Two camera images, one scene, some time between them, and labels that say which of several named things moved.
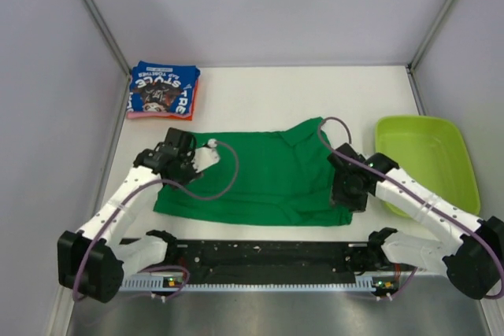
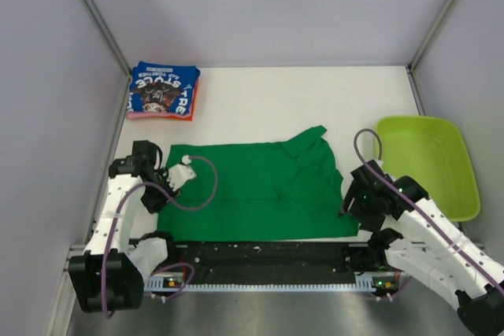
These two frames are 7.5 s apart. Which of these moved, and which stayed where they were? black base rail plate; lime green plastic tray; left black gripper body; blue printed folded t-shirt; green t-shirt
Moved: green t-shirt; left black gripper body
Stayed: lime green plastic tray; black base rail plate; blue printed folded t-shirt
